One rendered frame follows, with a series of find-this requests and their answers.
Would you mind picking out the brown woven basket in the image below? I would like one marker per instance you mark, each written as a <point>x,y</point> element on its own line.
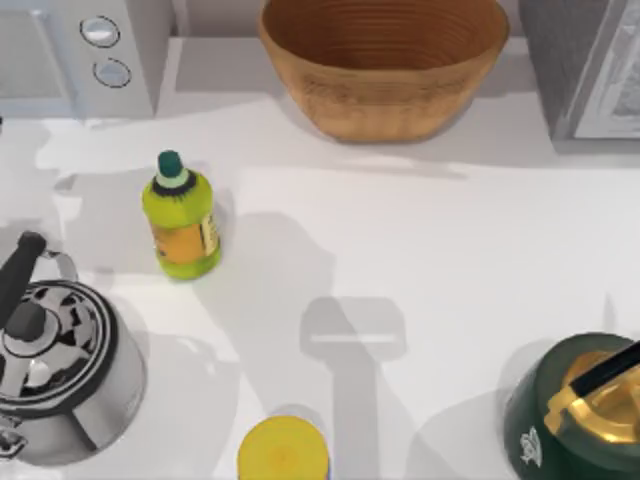
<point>383,95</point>

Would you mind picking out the yellow can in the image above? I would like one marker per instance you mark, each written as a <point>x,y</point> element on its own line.
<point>284,450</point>

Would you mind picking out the small microwave knob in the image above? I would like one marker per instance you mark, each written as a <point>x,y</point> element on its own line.
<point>112,72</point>

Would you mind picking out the green bottle with orange label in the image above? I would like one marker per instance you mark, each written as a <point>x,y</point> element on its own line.
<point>185,225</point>

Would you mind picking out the pale microwave oven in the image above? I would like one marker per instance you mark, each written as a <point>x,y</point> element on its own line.
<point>45,60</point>

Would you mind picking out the dark green and gold kettle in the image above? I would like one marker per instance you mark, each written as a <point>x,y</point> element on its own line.
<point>575,415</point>

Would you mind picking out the large microwave knob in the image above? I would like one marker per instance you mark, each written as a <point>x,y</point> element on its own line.
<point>99,31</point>

